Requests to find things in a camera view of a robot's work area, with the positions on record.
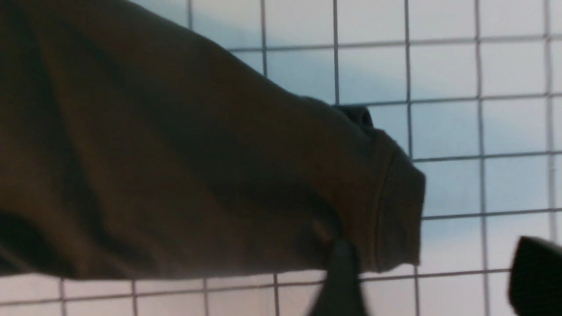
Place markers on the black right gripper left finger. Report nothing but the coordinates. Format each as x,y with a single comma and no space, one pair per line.
341,293

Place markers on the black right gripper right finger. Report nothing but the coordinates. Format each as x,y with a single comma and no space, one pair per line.
535,281

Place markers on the gray long-sleeve shirt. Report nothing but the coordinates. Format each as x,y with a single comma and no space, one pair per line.
134,148

